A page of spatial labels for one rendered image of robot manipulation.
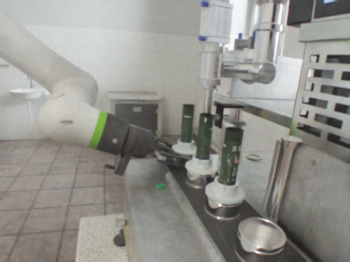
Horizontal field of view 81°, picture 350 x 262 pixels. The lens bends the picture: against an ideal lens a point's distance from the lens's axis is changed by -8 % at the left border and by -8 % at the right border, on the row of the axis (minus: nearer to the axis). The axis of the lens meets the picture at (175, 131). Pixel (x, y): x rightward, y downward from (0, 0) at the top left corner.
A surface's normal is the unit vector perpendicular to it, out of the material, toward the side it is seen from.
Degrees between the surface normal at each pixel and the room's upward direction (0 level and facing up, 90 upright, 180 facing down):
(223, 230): 0
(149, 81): 90
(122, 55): 90
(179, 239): 0
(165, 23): 90
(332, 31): 90
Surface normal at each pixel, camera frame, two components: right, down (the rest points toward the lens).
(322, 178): -0.96, 0.03
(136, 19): 0.29, 0.29
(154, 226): 0.06, -0.96
